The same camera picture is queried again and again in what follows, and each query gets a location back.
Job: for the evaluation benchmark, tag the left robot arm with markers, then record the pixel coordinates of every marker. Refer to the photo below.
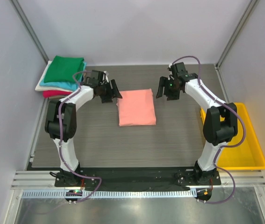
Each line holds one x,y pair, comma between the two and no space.
61,120

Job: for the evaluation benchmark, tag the green folded t shirt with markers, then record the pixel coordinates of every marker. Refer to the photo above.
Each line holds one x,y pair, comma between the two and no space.
57,63

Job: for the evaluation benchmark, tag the aluminium frame post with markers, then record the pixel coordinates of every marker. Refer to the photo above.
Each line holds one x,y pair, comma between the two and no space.
237,31
22,16

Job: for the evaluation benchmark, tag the salmon pink t shirt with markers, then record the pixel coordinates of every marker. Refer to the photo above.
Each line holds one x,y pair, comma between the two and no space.
136,108

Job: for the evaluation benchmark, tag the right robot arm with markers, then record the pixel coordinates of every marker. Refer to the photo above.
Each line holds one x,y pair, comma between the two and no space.
220,124

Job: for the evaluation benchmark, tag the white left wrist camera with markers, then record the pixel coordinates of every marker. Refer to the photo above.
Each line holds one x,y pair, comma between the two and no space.
105,77

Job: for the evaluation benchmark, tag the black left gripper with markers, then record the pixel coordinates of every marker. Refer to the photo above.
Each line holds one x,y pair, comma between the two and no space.
112,93

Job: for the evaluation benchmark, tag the cyan folded t shirt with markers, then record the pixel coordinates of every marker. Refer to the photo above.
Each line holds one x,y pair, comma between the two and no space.
68,71

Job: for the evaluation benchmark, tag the right aluminium frame post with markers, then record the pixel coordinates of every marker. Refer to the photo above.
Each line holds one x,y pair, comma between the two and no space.
237,31

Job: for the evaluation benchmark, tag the red folded t shirt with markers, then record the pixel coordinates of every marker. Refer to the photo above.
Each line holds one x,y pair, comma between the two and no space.
55,93

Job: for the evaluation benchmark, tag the slotted cable duct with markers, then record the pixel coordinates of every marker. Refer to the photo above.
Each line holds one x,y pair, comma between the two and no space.
78,194

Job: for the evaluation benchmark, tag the left aluminium frame post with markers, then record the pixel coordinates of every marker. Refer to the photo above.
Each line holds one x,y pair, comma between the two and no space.
22,16

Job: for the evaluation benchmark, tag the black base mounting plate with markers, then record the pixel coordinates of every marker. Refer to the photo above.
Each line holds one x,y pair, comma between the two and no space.
136,179

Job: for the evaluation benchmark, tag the white folded t shirt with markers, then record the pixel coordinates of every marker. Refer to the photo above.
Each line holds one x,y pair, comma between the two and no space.
60,86

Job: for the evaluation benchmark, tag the yellow plastic bin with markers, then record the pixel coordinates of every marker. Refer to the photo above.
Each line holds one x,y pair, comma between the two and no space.
247,156

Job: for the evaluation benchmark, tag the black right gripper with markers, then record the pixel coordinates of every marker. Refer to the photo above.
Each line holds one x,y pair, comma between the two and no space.
171,96

